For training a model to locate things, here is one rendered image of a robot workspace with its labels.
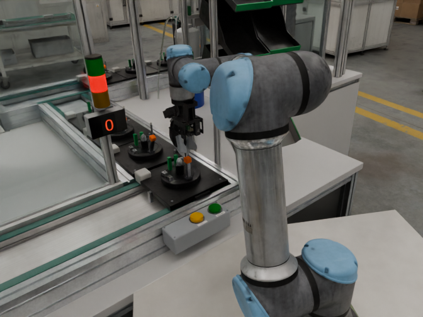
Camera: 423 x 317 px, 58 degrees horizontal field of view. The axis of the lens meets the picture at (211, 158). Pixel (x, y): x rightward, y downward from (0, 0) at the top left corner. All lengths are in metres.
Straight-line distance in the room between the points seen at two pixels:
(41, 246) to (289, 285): 0.77
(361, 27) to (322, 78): 6.25
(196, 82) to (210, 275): 0.54
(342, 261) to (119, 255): 0.61
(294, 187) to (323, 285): 0.72
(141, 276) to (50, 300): 0.25
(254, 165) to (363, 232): 0.73
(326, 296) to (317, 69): 0.45
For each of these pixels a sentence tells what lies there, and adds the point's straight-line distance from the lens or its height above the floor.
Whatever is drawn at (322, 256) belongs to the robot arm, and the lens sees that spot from 0.84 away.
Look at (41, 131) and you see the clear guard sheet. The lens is 1.24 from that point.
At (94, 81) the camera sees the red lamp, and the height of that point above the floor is 1.35.
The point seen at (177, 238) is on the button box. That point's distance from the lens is 1.11.
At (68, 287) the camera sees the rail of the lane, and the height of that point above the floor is 0.91.
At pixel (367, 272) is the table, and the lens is 1.21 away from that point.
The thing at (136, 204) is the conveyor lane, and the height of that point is 0.92.
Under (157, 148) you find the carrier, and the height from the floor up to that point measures 0.99.
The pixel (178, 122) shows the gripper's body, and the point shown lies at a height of 1.22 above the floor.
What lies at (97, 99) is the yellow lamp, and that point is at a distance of 1.21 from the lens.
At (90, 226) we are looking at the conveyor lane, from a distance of 1.29.
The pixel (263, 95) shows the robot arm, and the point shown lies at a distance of 0.62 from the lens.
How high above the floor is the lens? 1.68
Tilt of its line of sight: 29 degrees down
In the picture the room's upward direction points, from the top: 2 degrees counter-clockwise
